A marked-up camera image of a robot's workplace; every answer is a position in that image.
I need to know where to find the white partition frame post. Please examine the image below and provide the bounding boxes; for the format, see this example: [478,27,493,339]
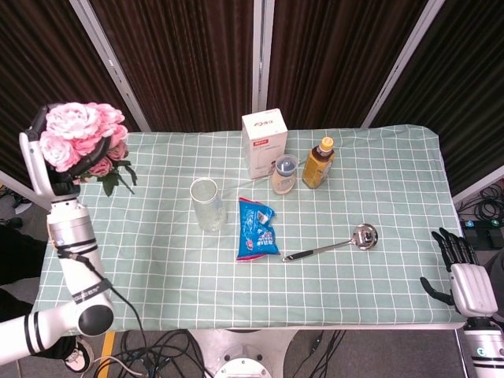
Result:
[361,0,443,128]
[251,0,276,113]
[69,0,151,132]

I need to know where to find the black white sneaker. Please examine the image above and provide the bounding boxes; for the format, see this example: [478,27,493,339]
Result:
[65,335,95,373]

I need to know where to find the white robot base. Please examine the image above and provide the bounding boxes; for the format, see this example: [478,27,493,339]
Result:
[187,328,302,378]

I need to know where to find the blue snack bag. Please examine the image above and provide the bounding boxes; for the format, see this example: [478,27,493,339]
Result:
[235,197,280,263]

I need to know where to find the small grey-lidded jar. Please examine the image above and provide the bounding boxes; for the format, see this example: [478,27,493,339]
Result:
[270,154,298,195]

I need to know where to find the green checked tablecloth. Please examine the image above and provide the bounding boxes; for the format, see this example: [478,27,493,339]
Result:
[33,124,466,336]

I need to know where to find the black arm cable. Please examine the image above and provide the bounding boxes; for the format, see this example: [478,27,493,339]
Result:
[53,243,153,378]

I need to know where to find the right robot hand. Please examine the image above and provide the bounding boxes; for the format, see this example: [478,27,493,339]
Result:
[419,227,499,318]

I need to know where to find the white desk lamp box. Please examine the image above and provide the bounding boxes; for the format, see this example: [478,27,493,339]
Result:
[241,108,288,181]

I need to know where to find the yellow label tea bottle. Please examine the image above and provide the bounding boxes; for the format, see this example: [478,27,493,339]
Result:
[302,136,336,189]

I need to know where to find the clear drinking glass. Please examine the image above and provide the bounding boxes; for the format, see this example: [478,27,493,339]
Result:
[189,177,228,232]

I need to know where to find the steel ladle black handle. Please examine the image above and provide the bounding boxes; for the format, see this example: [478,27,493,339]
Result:
[281,223,379,263]

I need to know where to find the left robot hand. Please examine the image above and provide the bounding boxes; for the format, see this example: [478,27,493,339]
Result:
[19,103,113,205]

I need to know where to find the pink artificial rose bouquet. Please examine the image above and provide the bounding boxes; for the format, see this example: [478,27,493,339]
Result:
[39,102,138,198]

